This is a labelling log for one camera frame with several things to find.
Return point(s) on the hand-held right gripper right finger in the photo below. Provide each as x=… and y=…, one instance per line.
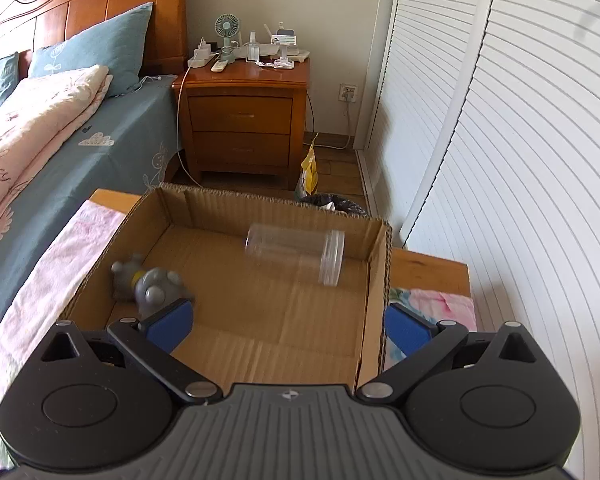
x=405, y=330

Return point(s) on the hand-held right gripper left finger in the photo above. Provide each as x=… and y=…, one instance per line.
x=172, y=327

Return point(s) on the grey toy figure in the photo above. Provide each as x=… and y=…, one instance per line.
x=152, y=285

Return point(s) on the brown cardboard box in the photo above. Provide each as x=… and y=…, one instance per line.
x=280, y=320

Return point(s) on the clear plastic jar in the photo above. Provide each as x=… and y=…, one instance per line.
x=290, y=250

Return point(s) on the pink floral cloth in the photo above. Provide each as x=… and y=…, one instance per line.
x=40, y=300

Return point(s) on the black trash bin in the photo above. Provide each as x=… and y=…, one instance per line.
x=350, y=206

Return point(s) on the bed with blue sheet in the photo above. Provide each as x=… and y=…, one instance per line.
x=105, y=160

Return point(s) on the yellow paper bag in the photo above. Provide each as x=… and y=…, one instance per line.
x=308, y=170

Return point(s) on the white louvred wardrobe door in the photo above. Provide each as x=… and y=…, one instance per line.
x=430, y=85
x=540, y=185

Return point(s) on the wooden nightstand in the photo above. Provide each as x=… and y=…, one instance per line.
x=240, y=115

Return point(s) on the pink folded quilt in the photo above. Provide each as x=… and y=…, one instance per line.
x=30, y=120

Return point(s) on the white remote control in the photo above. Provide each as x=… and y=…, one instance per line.
x=220, y=65

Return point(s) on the white power strip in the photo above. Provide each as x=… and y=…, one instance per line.
x=200, y=59

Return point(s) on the small clear bottle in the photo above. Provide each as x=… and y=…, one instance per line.
x=253, y=50

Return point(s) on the large blue pillow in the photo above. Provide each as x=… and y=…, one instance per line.
x=105, y=45

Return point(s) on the small green desk fan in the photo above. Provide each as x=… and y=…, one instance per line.
x=227, y=26

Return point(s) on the white phone stand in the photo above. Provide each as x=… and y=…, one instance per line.
x=285, y=40

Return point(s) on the wooden bed headboard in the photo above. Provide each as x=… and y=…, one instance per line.
x=80, y=5

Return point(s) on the white wall socket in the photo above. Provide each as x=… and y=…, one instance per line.
x=349, y=92

